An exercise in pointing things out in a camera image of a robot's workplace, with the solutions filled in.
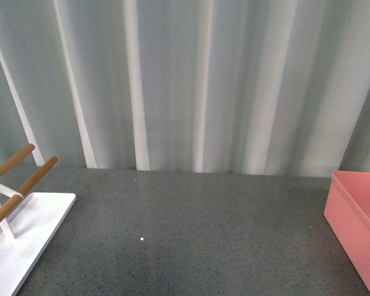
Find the wooden rack rod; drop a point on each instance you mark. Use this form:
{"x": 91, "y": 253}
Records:
{"x": 9, "y": 206}
{"x": 16, "y": 158}
{"x": 35, "y": 178}

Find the white towel rack stand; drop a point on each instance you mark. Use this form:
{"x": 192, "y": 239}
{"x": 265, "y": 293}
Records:
{"x": 25, "y": 234}

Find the pink plastic box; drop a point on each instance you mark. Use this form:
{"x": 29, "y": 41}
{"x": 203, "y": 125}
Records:
{"x": 347, "y": 211}

